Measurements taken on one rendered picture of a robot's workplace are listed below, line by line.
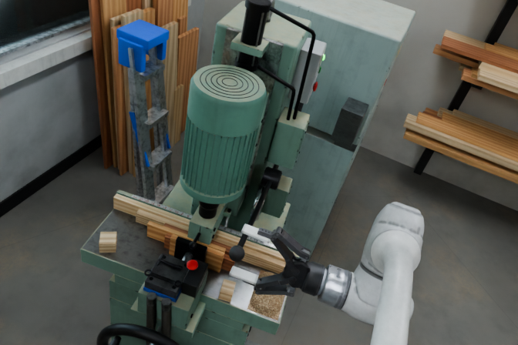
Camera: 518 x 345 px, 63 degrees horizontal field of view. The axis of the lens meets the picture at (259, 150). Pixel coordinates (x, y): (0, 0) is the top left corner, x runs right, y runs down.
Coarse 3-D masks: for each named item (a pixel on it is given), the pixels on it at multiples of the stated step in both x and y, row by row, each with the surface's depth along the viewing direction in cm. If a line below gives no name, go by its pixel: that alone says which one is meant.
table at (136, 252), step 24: (120, 216) 132; (96, 240) 124; (120, 240) 125; (144, 240) 127; (96, 264) 123; (120, 264) 120; (144, 264) 121; (240, 264) 127; (216, 288) 119; (240, 288) 121; (216, 312) 120; (240, 312) 116; (192, 336) 112
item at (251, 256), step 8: (136, 216) 130; (144, 216) 129; (152, 216) 130; (144, 224) 131; (160, 224) 129; (176, 224) 129; (216, 240) 127; (224, 240) 128; (248, 256) 126; (256, 256) 126; (264, 256) 126; (256, 264) 127; (264, 264) 126; (272, 264) 125; (280, 264) 125; (280, 272) 126
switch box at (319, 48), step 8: (304, 48) 117; (320, 48) 119; (304, 56) 116; (312, 56) 116; (320, 56) 115; (304, 64) 118; (312, 64) 117; (296, 72) 120; (312, 72) 118; (296, 80) 121; (312, 80) 120; (296, 88) 122; (304, 88) 122; (312, 88) 123; (288, 96) 125; (296, 96) 124; (304, 96) 123
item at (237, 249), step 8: (272, 168) 126; (264, 176) 124; (272, 176) 124; (280, 176) 124; (264, 184) 125; (272, 184) 124; (264, 192) 117; (256, 208) 109; (256, 216) 106; (248, 224) 102; (240, 240) 96; (232, 248) 92; (240, 248) 92; (232, 256) 91; (240, 256) 91
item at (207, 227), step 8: (224, 208) 128; (192, 216) 121; (200, 216) 121; (216, 216) 122; (192, 224) 119; (200, 224) 119; (208, 224) 119; (216, 224) 122; (192, 232) 121; (200, 232) 120; (208, 232) 119; (200, 240) 122; (208, 240) 121
